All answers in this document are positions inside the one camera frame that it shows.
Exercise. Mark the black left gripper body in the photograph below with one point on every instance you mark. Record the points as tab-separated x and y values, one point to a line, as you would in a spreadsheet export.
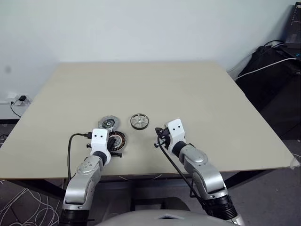
116	155

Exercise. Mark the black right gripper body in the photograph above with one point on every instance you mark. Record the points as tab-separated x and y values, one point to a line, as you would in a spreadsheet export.
164	137

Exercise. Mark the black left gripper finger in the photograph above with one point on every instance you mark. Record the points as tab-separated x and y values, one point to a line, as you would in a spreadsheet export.
113	142

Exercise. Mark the round motor housing with stator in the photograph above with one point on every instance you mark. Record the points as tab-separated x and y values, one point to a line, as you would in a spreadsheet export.
121	141

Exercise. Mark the grey round motor lid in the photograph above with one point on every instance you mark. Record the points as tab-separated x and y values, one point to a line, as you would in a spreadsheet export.
108	122

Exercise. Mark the silver spoked rotor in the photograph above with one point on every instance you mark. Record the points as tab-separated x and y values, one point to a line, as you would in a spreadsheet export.
139	121

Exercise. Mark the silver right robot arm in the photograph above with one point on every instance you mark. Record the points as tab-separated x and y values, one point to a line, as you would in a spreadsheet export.
202	171

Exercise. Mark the grey robot torso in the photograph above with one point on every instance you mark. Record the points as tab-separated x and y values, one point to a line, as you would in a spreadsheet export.
152	219

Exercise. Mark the black power adapter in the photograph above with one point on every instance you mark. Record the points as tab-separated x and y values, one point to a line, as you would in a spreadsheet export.
22	98

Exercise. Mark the black bag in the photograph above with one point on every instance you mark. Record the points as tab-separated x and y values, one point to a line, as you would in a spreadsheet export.
258	94

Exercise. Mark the white power strip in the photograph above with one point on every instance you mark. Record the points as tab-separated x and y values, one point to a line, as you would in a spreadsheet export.
7	96

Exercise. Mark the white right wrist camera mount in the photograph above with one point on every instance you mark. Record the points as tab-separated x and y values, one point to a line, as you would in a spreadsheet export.
176	131

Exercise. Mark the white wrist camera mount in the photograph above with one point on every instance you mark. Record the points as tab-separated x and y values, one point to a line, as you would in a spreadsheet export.
98	141
176	131

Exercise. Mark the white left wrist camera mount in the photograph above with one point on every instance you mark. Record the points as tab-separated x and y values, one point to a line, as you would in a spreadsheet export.
98	141

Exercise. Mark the black table frame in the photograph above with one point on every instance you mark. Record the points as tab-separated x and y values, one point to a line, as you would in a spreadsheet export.
42	187

